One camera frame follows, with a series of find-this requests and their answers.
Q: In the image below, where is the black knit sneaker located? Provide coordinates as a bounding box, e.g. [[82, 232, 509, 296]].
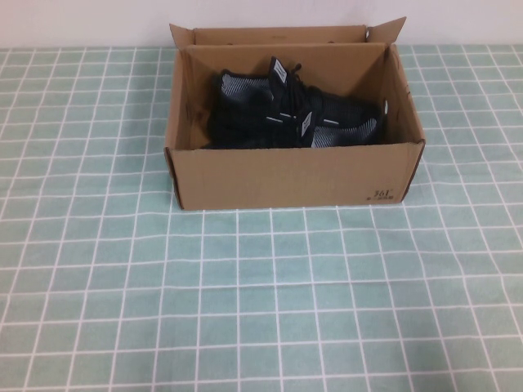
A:
[[199, 109, 386, 150], [206, 56, 382, 138]]

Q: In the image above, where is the brown cardboard shoe box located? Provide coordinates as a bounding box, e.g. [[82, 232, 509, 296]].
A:
[[163, 16, 426, 212]]

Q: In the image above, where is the green white grid tablecloth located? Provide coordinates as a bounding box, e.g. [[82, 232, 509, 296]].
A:
[[0, 42, 523, 392]]

